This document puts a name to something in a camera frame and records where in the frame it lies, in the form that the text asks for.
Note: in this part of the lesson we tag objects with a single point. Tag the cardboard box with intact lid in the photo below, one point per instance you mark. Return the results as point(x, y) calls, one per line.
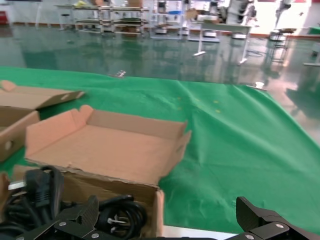
point(15, 120)

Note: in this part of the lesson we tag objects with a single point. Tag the cardboard box with torn lid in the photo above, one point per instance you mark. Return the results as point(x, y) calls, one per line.
point(112, 155)

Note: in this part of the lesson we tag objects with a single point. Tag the green tablecloth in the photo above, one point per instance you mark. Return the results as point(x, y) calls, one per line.
point(225, 150)

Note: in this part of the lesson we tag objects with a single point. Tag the open cardboard carton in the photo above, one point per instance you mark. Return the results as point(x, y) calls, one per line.
point(191, 13)

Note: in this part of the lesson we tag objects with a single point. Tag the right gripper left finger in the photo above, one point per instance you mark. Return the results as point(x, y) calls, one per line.
point(80, 215)

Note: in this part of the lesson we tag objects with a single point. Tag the closed cardboard box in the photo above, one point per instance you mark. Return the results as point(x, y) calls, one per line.
point(135, 3)

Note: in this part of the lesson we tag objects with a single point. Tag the red bin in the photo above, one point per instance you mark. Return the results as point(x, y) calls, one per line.
point(3, 17)

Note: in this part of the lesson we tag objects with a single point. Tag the small white floor object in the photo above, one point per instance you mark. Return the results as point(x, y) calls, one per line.
point(258, 85)
point(120, 74)

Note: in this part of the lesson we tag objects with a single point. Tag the black round stool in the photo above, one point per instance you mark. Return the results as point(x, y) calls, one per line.
point(65, 15)

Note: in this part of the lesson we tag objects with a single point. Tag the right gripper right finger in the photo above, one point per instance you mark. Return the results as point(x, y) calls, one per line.
point(252, 217)

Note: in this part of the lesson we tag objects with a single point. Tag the pipe frame workbench rack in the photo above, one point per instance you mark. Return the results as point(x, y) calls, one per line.
point(112, 23)

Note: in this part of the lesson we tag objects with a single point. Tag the black tall frame stand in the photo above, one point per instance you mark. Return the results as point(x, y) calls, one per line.
point(283, 30)

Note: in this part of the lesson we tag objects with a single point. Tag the green covered table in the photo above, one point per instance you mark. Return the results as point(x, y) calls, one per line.
point(315, 30)

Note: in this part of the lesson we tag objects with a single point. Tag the white shelf with blue tray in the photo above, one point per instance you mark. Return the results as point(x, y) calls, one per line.
point(167, 12)

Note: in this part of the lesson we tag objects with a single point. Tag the grey desk with white legs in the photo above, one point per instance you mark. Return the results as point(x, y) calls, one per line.
point(225, 26)

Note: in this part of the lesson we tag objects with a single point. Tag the white rack with robot legs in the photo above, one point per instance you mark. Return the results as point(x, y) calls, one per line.
point(237, 12)

